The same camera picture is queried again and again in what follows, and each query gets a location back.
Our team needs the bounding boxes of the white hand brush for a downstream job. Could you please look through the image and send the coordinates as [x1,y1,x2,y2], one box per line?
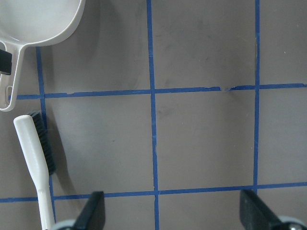
[13,111,55,230]

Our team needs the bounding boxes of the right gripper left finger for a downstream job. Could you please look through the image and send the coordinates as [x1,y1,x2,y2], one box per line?
[72,191,106,230]

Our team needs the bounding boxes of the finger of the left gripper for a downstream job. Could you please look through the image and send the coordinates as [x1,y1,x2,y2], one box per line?
[0,50,12,75]

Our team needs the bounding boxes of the beige plastic dustpan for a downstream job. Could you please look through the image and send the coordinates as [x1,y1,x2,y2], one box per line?
[0,0,85,112]

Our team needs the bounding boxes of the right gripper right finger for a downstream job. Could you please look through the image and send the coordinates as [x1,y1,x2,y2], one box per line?
[239,190,283,230]

